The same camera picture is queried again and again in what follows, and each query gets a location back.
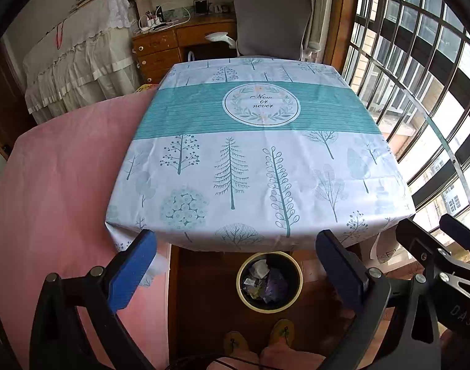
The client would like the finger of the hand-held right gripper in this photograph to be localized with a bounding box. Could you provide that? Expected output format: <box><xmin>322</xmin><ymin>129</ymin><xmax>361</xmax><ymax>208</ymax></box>
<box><xmin>396</xmin><ymin>218</ymin><xmax>468</xmax><ymax>283</ymax></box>
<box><xmin>439</xmin><ymin>214</ymin><xmax>470</xmax><ymax>255</ymax></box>

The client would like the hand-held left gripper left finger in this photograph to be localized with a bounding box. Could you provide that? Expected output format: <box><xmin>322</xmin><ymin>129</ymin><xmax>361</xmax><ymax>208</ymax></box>
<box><xmin>28</xmin><ymin>229</ymin><xmax>158</xmax><ymax>370</ymax></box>

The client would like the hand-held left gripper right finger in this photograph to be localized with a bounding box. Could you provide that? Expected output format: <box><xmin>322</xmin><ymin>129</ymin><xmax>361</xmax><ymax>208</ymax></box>
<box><xmin>315</xmin><ymin>229</ymin><xmax>443</xmax><ymax>370</ymax></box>

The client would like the yellow rimmed round bin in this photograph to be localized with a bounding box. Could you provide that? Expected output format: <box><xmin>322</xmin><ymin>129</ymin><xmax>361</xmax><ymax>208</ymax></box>
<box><xmin>237</xmin><ymin>252</ymin><xmax>303</xmax><ymax>312</ymax></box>

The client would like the yellow slipper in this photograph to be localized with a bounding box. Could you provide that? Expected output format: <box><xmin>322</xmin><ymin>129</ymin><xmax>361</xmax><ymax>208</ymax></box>
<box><xmin>269</xmin><ymin>319</ymin><xmax>295</xmax><ymax>347</ymax></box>
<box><xmin>223</xmin><ymin>331</ymin><xmax>250</xmax><ymax>355</ymax></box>

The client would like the pink bed sheet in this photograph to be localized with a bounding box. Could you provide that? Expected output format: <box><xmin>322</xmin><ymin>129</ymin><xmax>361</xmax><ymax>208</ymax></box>
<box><xmin>0</xmin><ymin>90</ymin><xmax>172</xmax><ymax>370</ymax></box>

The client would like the tree printed tablecloth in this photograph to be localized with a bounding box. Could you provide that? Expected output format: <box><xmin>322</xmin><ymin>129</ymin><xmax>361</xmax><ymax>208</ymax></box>
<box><xmin>105</xmin><ymin>57</ymin><xmax>417</xmax><ymax>288</ymax></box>

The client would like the person's left leg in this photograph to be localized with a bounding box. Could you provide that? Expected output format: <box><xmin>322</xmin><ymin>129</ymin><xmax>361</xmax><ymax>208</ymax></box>
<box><xmin>208</xmin><ymin>349</ymin><xmax>260</xmax><ymax>370</ymax></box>

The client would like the window with metal bars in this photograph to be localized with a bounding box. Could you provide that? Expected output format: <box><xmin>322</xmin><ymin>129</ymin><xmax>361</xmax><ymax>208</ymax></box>
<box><xmin>341</xmin><ymin>0</ymin><xmax>470</xmax><ymax>247</ymax></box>

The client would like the dark wooden cabinet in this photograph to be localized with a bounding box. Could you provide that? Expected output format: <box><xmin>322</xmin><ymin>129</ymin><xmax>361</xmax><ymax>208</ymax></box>
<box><xmin>0</xmin><ymin>42</ymin><xmax>39</xmax><ymax>158</ymax></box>

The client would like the wooden desk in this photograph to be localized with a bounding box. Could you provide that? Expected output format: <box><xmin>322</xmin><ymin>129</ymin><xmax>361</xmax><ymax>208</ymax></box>
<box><xmin>132</xmin><ymin>11</ymin><xmax>239</xmax><ymax>85</ymax></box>

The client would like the white power strip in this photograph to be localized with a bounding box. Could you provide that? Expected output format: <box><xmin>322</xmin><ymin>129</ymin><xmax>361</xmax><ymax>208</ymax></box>
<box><xmin>136</xmin><ymin>6</ymin><xmax>172</xmax><ymax>33</ymax></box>

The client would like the beige curtain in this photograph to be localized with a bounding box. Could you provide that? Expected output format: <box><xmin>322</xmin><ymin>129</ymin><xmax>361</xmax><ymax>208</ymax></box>
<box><xmin>306</xmin><ymin>0</ymin><xmax>336</xmax><ymax>62</ymax></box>

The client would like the grey office chair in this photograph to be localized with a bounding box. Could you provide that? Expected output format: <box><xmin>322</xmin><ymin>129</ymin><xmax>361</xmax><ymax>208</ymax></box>
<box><xmin>234</xmin><ymin>0</ymin><xmax>322</xmax><ymax>62</ymax></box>

